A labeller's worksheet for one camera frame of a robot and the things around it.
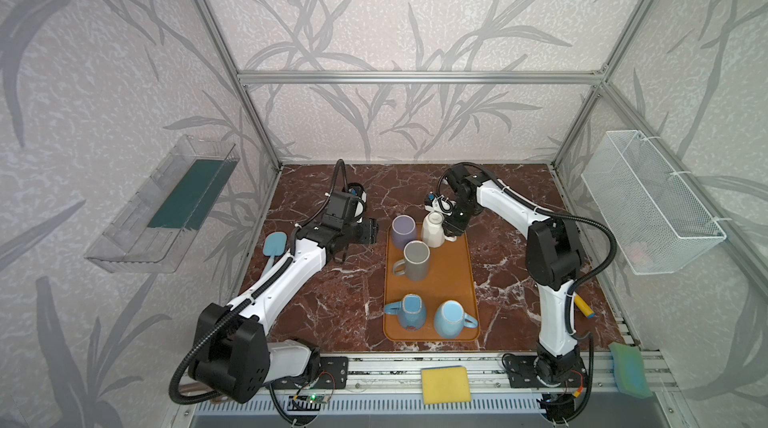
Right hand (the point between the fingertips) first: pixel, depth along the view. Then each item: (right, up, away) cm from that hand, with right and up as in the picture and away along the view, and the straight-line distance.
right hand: (451, 216), depth 96 cm
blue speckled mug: (-14, -22, -22) cm, 34 cm away
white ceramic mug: (-7, -5, -5) cm, 10 cm away
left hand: (-24, +1, -12) cm, 27 cm away
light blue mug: (-4, -23, -23) cm, 33 cm away
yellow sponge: (-6, -38, -26) cm, 46 cm away
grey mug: (-12, -11, -14) cm, 22 cm away
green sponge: (+40, -35, -24) cm, 58 cm away
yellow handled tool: (+35, -24, -14) cm, 44 cm away
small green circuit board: (-36, -41, -26) cm, 61 cm away
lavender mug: (-16, -4, -5) cm, 17 cm away
